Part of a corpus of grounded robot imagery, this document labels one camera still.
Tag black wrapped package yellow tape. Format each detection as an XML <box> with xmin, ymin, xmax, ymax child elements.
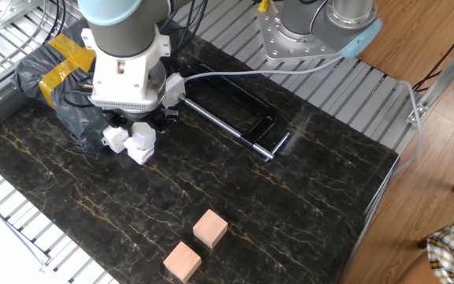
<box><xmin>12</xmin><ymin>21</ymin><xmax>112</xmax><ymax>155</ymax></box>

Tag thin black floor cables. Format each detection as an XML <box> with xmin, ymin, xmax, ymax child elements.
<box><xmin>411</xmin><ymin>13</ymin><xmax>454</xmax><ymax>94</ymax></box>

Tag light wooden cube block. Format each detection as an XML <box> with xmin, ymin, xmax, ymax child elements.
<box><xmin>192</xmin><ymin>209</ymin><xmax>229</xmax><ymax>249</ymax></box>
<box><xmin>162</xmin><ymin>241</ymin><xmax>203</xmax><ymax>283</ymax></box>

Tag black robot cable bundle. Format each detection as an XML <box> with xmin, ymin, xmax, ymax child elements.
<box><xmin>63</xmin><ymin>0</ymin><xmax>210</xmax><ymax>108</ymax></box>

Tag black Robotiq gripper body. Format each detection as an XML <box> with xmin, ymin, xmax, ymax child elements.
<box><xmin>110</xmin><ymin>109</ymin><xmax>166</xmax><ymax>126</ymax></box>

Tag plaid cloth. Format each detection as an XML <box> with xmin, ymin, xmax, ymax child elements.
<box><xmin>426</xmin><ymin>215</ymin><xmax>454</xmax><ymax>284</ymax></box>

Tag white power strip cable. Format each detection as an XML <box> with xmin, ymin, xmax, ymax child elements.
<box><xmin>183</xmin><ymin>49</ymin><xmax>425</xmax><ymax>177</ymax></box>

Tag aluminium frame beam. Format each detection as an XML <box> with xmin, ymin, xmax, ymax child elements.
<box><xmin>406</xmin><ymin>33</ymin><xmax>454</xmax><ymax>127</ymax></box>

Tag white power strip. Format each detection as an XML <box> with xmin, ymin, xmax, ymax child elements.
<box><xmin>100</xmin><ymin>73</ymin><xmax>188</xmax><ymax>154</ymax></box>

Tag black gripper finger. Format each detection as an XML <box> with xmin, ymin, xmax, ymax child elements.
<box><xmin>152</xmin><ymin>105</ymin><xmax>180</xmax><ymax>133</ymax></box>
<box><xmin>102</xmin><ymin>110</ymin><xmax>134</xmax><ymax>132</ymax></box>

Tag black C-clamp steel screw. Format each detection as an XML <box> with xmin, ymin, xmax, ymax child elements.
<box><xmin>178</xmin><ymin>62</ymin><xmax>291</xmax><ymax>162</ymax></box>

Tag white plug-in bulb holder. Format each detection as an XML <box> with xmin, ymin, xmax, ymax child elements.
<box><xmin>122</xmin><ymin>137</ymin><xmax>155</xmax><ymax>166</ymax></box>

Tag silver robot mounting plate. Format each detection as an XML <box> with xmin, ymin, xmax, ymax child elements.
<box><xmin>256</xmin><ymin>1</ymin><xmax>349</xmax><ymax>62</ymax></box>

